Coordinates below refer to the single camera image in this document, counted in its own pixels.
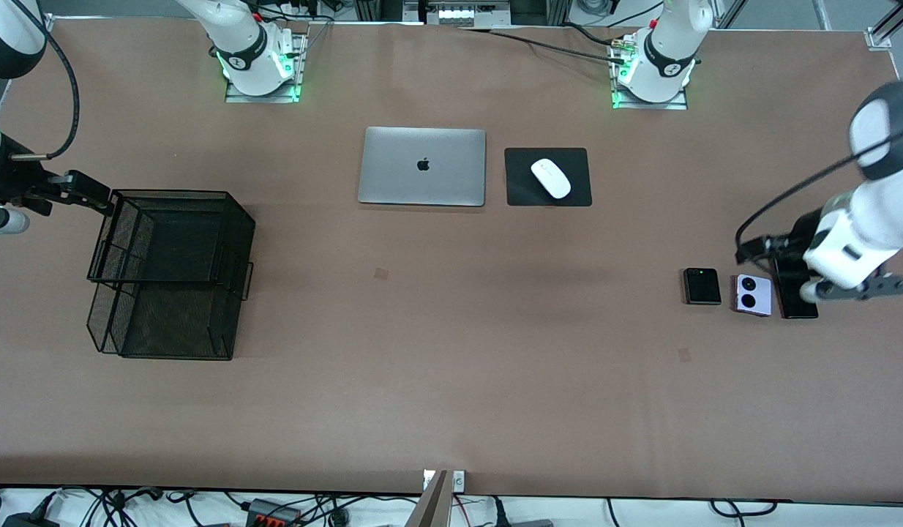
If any lavender flip phone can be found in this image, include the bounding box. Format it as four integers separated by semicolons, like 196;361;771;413
735;274;773;317

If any black slab smartphone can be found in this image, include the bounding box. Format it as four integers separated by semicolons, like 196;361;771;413
773;252;819;320

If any black flip phone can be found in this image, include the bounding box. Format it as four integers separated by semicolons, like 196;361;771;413
683;268;722;306

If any white computer mouse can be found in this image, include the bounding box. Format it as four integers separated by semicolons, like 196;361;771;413
531;158;572;200

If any black mouse pad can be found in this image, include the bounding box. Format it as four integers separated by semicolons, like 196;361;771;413
504;147;593;207

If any silver closed laptop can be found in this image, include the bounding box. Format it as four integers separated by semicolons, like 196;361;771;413
358;127;487;208

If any white terminal block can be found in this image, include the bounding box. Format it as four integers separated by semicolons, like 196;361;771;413
437;6;498;25

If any power strip with orange switches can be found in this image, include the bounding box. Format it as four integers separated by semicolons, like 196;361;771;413
245;498;303;527

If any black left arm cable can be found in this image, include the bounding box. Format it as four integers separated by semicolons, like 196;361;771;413
735;124;903;266

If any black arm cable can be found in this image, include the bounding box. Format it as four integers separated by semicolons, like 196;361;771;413
735;124;903;266
9;0;80;160

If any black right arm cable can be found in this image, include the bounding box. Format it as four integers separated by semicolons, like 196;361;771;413
9;0;80;160

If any black wire mesh two-tier tray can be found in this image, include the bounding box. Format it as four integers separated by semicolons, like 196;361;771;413
86;189;256;361

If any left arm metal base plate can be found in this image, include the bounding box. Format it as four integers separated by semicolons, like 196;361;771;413
611;35;689;111

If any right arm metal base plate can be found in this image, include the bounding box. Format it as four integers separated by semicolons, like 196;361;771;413
225;31;307;104

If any aluminium frame profile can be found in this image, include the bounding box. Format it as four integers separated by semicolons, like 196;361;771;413
871;0;903;43

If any black cable loop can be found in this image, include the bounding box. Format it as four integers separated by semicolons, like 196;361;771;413
708;498;780;518

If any thick black table cable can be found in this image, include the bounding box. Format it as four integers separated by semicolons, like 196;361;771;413
563;22;619;46

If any thin black table cable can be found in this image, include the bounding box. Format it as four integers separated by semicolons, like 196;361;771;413
457;26;626;65

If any small metal table bracket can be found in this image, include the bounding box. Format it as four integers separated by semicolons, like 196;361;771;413
422;470;465;493

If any grey slanted post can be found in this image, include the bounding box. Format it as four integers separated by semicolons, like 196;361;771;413
404;470;452;527

